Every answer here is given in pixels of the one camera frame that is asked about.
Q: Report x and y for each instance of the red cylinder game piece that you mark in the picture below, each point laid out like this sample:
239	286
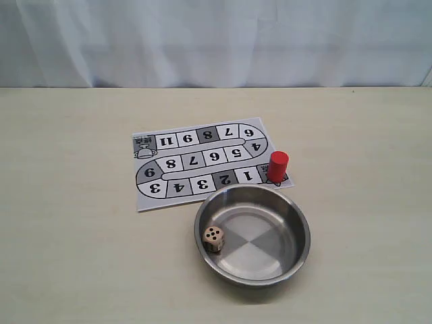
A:
277	166

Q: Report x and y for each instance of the wooden die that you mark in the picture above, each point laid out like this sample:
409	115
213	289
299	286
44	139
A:
213	239

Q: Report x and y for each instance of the paper number game board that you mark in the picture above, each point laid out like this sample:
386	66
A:
186	165

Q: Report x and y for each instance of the round steel bowl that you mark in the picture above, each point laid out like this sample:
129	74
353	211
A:
267	237

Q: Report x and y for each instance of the white backdrop curtain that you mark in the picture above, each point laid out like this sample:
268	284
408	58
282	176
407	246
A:
161	44

